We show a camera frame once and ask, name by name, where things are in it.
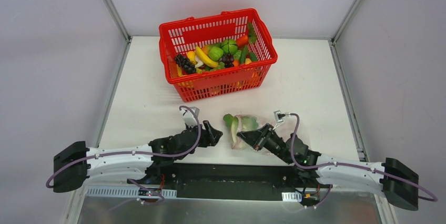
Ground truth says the small dark grape bunch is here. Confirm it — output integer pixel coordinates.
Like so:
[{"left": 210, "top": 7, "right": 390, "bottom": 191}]
[{"left": 219, "top": 53, "right": 234, "bottom": 68}]

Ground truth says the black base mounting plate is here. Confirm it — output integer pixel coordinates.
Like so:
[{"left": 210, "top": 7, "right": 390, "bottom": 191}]
[{"left": 139, "top": 163, "right": 320, "bottom": 201}]

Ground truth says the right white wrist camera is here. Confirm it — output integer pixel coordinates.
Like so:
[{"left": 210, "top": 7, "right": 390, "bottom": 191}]
[{"left": 273, "top": 110, "right": 286, "bottom": 125}]

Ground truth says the left aluminium frame post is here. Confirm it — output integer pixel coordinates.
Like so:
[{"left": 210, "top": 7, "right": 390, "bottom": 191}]
[{"left": 102, "top": 0, "right": 131, "bottom": 43}]

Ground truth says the dark purple grape bunch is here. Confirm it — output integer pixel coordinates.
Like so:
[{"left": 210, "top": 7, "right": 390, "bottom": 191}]
[{"left": 174, "top": 54, "right": 196, "bottom": 75}]

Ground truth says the light green round vegetable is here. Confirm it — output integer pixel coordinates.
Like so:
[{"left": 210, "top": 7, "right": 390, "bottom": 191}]
[{"left": 208, "top": 46, "right": 224, "bottom": 62}]

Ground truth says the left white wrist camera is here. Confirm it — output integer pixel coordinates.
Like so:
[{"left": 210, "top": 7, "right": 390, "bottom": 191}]
[{"left": 179, "top": 106, "right": 200, "bottom": 128}]

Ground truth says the green cucumber toy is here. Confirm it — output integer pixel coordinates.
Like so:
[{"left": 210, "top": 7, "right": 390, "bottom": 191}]
[{"left": 239, "top": 45, "right": 249, "bottom": 65}]

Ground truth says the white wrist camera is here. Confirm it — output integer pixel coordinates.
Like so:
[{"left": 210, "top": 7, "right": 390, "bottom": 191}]
[
  {"left": 179, "top": 106, "right": 200, "bottom": 128},
  {"left": 273, "top": 110, "right": 286, "bottom": 125}
]

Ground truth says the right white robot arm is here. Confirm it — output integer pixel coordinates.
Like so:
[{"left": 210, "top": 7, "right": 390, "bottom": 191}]
[{"left": 233, "top": 124, "right": 419, "bottom": 211}]

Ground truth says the green napa cabbage toy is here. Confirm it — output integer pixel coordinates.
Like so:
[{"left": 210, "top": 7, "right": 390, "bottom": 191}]
[{"left": 222, "top": 114, "right": 259, "bottom": 150}]

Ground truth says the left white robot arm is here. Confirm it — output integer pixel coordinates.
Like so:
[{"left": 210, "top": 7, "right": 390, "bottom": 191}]
[{"left": 46, "top": 120, "right": 223, "bottom": 193}]

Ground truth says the red plastic shopping basket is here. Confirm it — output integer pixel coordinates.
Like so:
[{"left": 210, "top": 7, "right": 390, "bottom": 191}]
[{"left": 159, "top": 8, "right": 278, "bottom": 102}]

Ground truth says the orange carrot toy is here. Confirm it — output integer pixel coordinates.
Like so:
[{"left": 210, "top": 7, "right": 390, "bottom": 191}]
[{"left": 236, "top": 34, "right": 249, "bottom": 48}]

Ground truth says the yellow banana toy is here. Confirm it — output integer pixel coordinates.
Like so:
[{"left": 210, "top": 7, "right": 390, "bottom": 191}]
[{"left": 195, "top": 46, "right": 219, "bottom": 68}]

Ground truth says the green bell pepper toy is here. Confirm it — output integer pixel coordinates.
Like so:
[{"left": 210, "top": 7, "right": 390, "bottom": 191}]
[{"left": 220, "top": 39, "right": 238, "bottom": 55}]

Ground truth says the clear zip top bag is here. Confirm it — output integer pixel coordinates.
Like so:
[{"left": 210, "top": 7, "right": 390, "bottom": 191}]
[{"left": 228, "top": 113, "right": 311, "bottom": 155}]

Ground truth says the white mushroom toy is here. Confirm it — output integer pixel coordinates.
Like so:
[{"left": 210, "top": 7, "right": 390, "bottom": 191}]
[{"left": 195, "top": 56, "right": 204, "bottom": 68}]

